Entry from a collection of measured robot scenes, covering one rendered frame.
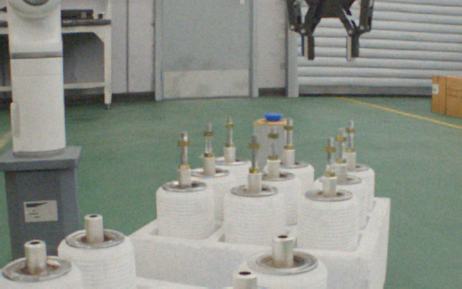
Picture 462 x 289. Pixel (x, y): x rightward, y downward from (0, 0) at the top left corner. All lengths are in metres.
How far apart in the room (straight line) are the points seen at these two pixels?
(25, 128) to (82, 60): 4.97
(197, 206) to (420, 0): 5.90
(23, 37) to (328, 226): 0.60
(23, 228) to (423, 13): 6.01
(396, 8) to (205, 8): 1.98
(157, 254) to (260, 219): 0.17
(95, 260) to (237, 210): 0.32
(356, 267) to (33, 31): 0.68
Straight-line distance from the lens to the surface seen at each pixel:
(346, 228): 0.96
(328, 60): 6.34
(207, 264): 0.98
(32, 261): 0.67
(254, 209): 0.97
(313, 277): 0.65
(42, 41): 1.10
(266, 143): 1.38
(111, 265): 0.74
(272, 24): 6.25
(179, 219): 1.01
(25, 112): 1.10
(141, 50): 6.06
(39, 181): 1.10
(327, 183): 0.97
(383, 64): 6.57
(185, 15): 6.09
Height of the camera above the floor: 0.47
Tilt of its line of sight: 11 degrees down
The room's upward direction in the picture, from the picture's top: straight up
